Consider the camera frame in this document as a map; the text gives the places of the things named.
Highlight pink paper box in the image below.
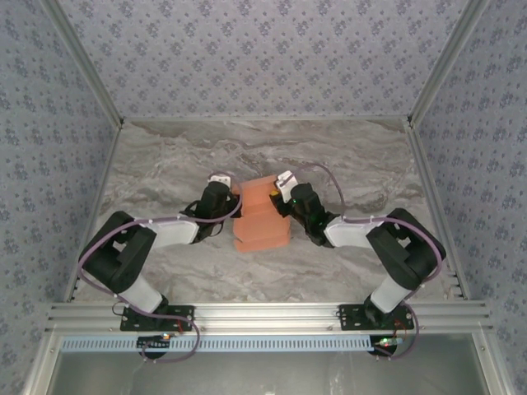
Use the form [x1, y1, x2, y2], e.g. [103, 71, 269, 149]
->
[232, 173, 292, 253]

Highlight small left controller board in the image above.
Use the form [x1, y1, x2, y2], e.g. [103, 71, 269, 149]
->
[137, 333, 172, 351]

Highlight small controller board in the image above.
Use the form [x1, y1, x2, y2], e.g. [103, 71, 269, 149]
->
[137, 333, 172, 351]
[370, 335, 403, 356]

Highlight small right controller board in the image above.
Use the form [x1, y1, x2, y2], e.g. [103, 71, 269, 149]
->
[370, 335, 403, 356]

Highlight grey metal sheet shelf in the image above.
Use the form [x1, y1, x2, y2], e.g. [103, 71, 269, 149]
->
[24, 332, 510, 395]

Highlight thin aluminium table end rail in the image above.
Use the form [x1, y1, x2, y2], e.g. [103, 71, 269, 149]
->
[121, 116, 411, 123]

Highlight long aluminium mounting rail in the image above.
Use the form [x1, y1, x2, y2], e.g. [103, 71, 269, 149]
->
[44, 302, 493, 332]

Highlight aluminium table side rail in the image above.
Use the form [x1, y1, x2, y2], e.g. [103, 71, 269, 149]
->
[63, 121, 124, 304]
[404, 118, 471, 300]

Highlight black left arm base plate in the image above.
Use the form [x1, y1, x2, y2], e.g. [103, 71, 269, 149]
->
[119, 304, 195, 332]

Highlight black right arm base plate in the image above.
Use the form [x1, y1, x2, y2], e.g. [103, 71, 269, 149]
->
[337, 303, 415, 332]

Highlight pale blue slotted cable duct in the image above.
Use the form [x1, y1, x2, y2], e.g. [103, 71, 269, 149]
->
[60, 335, 382, 353]

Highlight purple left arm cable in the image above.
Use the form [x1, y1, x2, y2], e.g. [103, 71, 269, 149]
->
[77, 170, 244, 366]

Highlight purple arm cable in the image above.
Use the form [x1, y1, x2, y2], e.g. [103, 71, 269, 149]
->
[287, 163, 449, 362]
[77, 170, 244, 366]

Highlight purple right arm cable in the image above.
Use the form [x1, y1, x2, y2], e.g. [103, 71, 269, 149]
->
[287, 163, 449, 362]

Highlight aluminium frame post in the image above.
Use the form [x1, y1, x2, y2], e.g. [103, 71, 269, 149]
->
[406, 0, 494, 127]
[40, 0, 125, 128]

